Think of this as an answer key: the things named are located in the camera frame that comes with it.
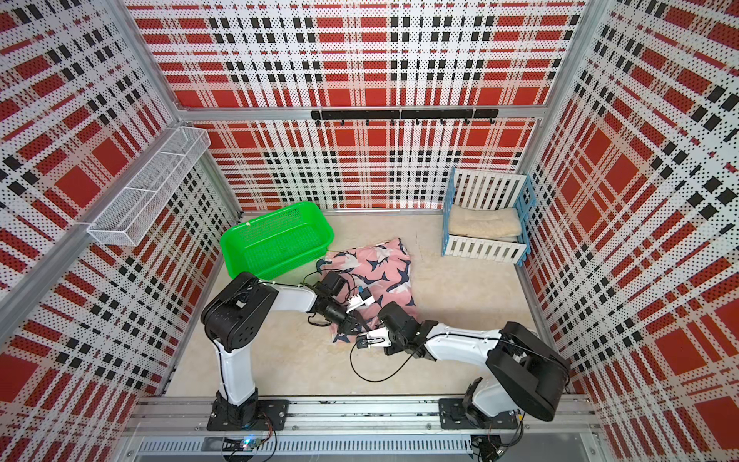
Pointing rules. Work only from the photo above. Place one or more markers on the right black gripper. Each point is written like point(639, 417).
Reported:
point(394, 348)

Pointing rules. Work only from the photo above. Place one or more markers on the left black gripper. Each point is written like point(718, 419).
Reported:
point(350, 321)

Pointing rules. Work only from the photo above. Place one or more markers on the pink shark print shorts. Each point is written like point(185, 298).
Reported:
point(384, 269)

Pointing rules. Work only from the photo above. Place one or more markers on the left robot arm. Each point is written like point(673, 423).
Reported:
point(232, 321)

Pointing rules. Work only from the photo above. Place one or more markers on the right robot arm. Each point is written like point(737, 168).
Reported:
point(528, 378)

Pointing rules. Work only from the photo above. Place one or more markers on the green plastic basket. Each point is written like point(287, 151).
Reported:
point(276, 243)

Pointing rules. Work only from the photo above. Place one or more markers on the beige folded towel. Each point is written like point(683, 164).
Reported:
point(484, 224)

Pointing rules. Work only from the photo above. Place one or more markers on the green circuit board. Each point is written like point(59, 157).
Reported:
point(248, 444)

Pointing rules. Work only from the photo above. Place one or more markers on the blue white slatted crate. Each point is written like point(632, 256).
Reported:
point(487, 190)

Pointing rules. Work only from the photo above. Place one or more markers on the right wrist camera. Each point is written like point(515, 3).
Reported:
point(378, 338)

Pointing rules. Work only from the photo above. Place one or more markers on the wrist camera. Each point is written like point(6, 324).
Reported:
point(378, 338)
point(363, 298)

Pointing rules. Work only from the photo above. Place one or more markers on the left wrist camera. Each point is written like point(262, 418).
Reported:
point(363, 298)

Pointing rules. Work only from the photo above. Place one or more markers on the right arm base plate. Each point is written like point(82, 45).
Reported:
point(459, 414)

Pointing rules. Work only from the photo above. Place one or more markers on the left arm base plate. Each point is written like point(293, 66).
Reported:
point(254, 415)

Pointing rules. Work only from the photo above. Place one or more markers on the aluminium front rail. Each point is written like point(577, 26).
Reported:
point(173, 416)

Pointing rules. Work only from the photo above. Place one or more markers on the white wire mesh shelf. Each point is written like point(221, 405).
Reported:
point(128, 217)

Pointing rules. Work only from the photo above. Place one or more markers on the black wall hook rail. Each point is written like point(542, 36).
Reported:
point(404, 114)

